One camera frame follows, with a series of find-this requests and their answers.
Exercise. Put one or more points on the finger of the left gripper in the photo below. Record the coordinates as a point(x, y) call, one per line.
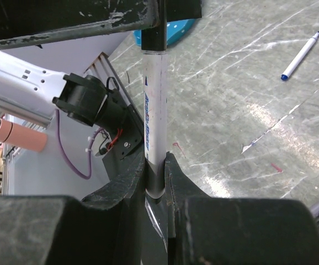
point(183, 9)
point(29, 23)

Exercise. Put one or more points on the blue polka dot plate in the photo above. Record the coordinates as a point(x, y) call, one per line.
point(176, 30)

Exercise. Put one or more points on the aluminium rail frame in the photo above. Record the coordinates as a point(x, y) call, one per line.
point(27, 113)

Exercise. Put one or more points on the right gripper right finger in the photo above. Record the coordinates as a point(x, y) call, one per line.
point(208, 230)

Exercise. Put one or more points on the white black-tip marker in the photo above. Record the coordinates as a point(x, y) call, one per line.
point(155, 64)

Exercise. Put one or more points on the white blue-tip marker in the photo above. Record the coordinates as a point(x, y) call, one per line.
point(299, 57)

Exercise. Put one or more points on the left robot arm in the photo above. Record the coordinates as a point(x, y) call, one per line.
point(24, 78)

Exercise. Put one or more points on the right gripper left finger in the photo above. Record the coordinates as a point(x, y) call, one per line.
point(103, 228)

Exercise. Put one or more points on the pink cylinder on stand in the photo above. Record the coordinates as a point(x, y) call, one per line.
point(20, 136)

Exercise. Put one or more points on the black pen cap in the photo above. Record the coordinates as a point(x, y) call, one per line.
point(155, 39)

